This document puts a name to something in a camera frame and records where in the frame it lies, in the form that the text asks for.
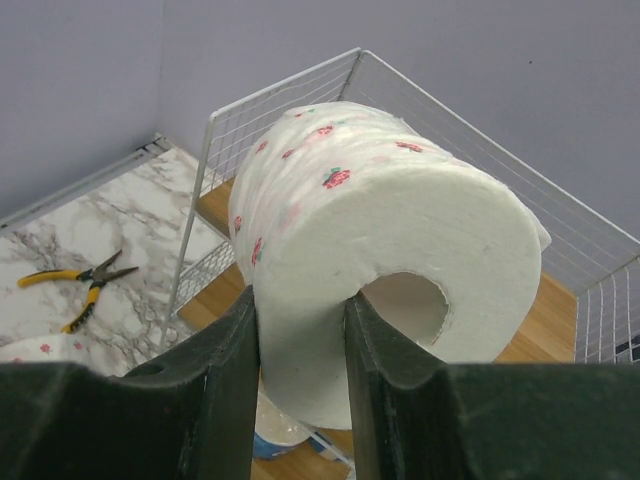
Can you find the blue roll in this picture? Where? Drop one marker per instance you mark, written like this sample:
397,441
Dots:
275,433

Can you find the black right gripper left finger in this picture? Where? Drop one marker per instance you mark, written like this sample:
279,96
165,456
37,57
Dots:
189,413

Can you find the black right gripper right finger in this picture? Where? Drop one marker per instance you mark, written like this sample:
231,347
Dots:
416,417

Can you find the pink dotted roll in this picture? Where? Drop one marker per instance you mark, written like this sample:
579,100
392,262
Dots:
338,198
49,348

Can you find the white wire wooden shelf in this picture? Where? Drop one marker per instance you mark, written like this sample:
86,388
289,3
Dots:
586,310

